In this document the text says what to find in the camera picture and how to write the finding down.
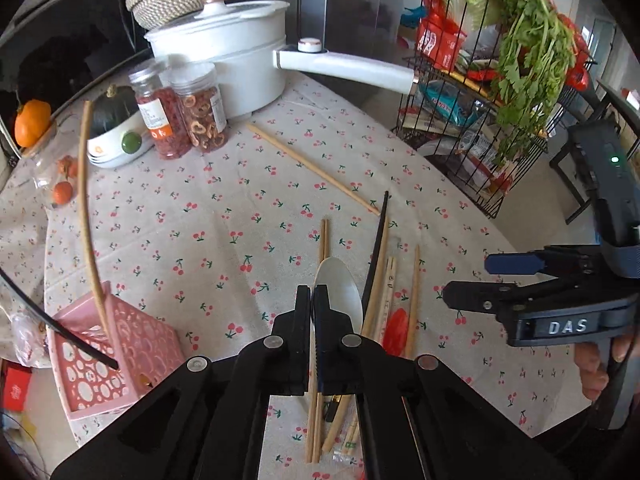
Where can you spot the small tangerine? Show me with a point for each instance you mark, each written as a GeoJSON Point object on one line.
{"type": "Point", "coordinates": [68, 166]}
{"type": "Point", "coordinates": [63, 193]}

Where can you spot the clear plastic bag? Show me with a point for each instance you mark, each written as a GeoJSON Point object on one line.
{"type": "Point", "coordinates": [25, 340]}

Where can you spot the red plastic spoon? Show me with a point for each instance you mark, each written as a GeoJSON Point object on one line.
{"type": "Point", "coordinates": [397, 332]}

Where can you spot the leafy green herbs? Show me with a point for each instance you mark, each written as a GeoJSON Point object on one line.
{"type": "Point", "coordinates": [530, 45]}

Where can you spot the red snack package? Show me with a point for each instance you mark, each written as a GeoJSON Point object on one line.
{"type": "Point", "coordinates": [440, 40]}

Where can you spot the plastic-wrapped disposable chopsticks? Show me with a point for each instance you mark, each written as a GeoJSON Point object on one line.
{"type": "Point", "coordinates": [387, 290]}

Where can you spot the large orange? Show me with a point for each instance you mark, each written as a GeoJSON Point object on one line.
{"type": "Point", "coordinates": [32, 125]}

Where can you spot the person's right hand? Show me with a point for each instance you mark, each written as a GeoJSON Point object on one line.
{"type": "Point", "coordinates": [590, 365]}

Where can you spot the red box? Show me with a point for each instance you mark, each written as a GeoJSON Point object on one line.
{"type": "Point", "coordinates": [15, 387]}

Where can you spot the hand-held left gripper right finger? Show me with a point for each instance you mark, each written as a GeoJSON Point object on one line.
{"type": "Point", "coordinates": [322, 320]}

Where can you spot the pink perforated basket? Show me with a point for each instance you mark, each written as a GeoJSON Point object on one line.
{"type": "Point", "coordinates": [145, 340]}

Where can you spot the jar of red berries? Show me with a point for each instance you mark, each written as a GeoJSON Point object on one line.
{"type": "Point", "coordinates": [162, 130]}

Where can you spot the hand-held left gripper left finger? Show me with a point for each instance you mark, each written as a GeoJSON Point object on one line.
{"type": "Point", "coordinates": [303, 315]}

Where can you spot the blue snack packet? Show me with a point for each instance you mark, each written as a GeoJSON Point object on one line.
{"type": "Point", "coordinates": [447, 105]}

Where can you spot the clear glass jar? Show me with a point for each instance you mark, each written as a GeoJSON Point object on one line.
{"type": "Point", "coordinates": [45, 170]}

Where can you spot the red plastic bag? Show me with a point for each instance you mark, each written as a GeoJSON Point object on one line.
{"type": "Point", "coordinates": [575, 77]}

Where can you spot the grey refrigerator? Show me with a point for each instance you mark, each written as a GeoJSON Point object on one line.
{"type": "Point", "coordinates": [360, 10]}

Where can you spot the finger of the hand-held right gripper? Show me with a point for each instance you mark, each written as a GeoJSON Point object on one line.
{"type": "Point", "coordinates": [475, 297]}
{"type": "Point", "coordinates": [512, 263]}

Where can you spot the jar of dried fruit rings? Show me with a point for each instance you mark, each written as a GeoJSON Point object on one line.
{"type": "Point", "coordinates": [202, 115]}

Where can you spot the white electric pot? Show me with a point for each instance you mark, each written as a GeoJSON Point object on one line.
{"type": "Point", "coordinates": [235, 60]}

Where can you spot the dark green pumpkin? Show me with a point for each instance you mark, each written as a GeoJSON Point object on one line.
{"type": "Point", "coordinates": [112, 112]}

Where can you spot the teal plastic object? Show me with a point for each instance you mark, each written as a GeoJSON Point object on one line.
{"type": "Point", "coordinates": [414, 17]}

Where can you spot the black microwave oven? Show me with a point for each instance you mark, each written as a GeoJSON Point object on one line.
{"type": "Point", "coordinates": [65, 45]}

